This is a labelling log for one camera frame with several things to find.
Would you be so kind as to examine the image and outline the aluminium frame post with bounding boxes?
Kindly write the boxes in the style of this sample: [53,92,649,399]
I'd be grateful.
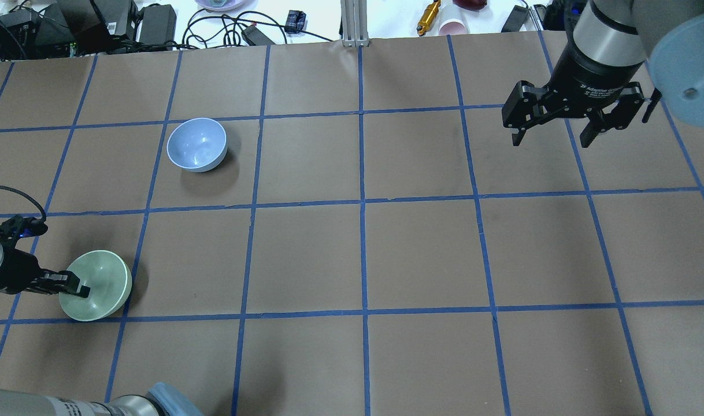
[340,0,370,48]

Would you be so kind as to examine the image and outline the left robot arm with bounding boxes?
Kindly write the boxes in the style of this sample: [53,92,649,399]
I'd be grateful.
[0,243,201,415]

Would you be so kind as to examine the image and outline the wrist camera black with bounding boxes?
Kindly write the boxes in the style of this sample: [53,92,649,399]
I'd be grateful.
[0,215,49,240]

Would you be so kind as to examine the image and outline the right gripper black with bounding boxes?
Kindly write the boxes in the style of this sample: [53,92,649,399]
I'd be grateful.
[502,40,645,149]

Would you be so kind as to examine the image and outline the red apple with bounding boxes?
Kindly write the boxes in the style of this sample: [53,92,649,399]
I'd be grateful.
[453,0,488,12]

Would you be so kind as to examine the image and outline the black power adapter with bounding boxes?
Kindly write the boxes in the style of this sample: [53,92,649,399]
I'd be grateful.
[138,3,177,46]

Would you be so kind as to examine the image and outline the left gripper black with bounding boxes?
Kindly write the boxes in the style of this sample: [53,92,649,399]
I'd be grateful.
[0,246,91,299]

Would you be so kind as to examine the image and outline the blue bowl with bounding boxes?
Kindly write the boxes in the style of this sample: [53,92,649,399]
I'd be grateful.
[166,118,228,173]

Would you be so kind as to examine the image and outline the gold cylinder tool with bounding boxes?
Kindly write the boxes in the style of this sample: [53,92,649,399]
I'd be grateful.
[416,0,441,37]

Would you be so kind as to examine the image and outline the green bowl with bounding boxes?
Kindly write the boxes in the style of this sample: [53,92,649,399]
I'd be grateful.
[58,250,132,322]

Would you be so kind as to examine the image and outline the pink cup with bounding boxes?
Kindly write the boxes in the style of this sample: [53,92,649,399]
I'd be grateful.
[437,18,470,35]

